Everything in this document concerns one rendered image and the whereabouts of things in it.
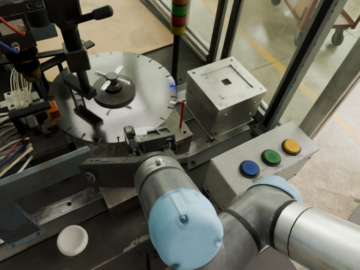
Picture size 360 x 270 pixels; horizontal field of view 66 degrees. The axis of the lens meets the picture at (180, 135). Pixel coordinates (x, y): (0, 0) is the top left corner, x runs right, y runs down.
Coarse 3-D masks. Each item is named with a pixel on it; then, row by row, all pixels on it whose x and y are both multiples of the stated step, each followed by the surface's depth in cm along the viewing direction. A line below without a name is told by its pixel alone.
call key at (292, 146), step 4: (288, 140) 72; (292, 140) 73; (284, 144) 72; (288, 144) 72; (292, 144) 72; (296, 144) 72; (288, 148) 71; (292, 148) 71; (296, 148) 71; (292, 152) 71; (296, 152) 71
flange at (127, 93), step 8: (96, 80) 73; (104, 80) 73; (128, 80) 74; (96, 88) 71; (112, 88) 70; (120, 88) 70; (128, 88) 72; (96, 96) 70; (104, 96) 70; (112, 96) 70; (120, 96) 70; (128, 96) 70; (104, 104) 69; (112, 104) 69; (120, 104) 69
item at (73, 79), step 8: (80, 72) 59; (64, 80) 65; (72, 80) 65; (80, 80) 60; (88, 80) 62; (72, 88) 65; (80, 88) 63; (88, 88) 63; (72, 96) 68; (88, 96) 63
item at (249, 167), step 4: (244, 164) 67; (248, 164) 67; (252, 164) 67; (256, 164) 67; (244, 168) 66; (248, 168) 67; (252, 168) 67; (256, 168) 67; (244, 172) 66; (248, 172) 66; (252, 172) 66; (256, 172) 66
